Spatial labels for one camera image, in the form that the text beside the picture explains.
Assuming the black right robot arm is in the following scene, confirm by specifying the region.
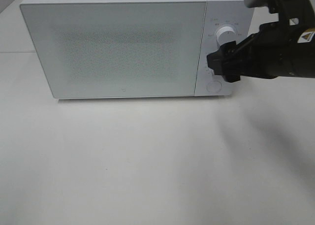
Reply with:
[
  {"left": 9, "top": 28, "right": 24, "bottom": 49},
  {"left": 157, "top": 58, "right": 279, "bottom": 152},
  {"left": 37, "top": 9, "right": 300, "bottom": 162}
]
[{"left": 207, "top": 22, "right": 315, "bottom": 83}]

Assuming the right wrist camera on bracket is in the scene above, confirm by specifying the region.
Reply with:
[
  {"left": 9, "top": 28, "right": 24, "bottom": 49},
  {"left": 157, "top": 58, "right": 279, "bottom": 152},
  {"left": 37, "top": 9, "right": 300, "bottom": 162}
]
[{"left": 244, "top": 0, "right": 315, "bottom": 30}]

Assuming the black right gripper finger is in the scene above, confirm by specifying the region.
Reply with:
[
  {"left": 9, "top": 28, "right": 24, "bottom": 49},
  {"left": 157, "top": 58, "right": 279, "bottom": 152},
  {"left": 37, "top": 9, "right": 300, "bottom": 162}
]
[
  {"left": 219, "top": 41, "right": 237, "bottom": 57},
  {"left": 207, "top": 51, "right": 243, "bottom": 83}
]

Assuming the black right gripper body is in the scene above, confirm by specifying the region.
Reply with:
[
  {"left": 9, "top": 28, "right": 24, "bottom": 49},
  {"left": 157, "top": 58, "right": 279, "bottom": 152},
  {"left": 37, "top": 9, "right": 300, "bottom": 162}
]
[{"left": 237, "top": 22, "right": 293, "bottom": 79}]

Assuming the white microwave door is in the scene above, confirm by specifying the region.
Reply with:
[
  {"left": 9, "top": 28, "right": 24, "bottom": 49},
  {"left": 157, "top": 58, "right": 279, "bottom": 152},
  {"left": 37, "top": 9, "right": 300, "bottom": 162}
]
[{"left": 20, "top": 2, "right": 206, "bottom": 99}]

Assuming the white microwave oven body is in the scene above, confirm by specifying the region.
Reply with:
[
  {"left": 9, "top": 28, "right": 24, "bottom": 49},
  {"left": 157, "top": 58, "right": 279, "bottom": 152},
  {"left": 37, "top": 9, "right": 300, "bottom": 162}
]
[{"left": 20, "top": 0, "right": 253, "bottom": 97}]

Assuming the round white door button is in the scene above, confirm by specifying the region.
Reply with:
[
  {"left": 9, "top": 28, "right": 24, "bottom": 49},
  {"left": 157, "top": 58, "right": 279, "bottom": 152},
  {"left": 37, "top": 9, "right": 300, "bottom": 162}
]
[{"left": 206, "top": 81, "right": 222, "bottom": 93}]

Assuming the upper white microwave knob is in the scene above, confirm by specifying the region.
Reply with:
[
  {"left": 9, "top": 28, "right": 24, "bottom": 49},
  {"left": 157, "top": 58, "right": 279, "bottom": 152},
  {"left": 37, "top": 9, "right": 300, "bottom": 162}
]
[{"left": 216, "top": 26, "right": 236, "bottom": 47}]

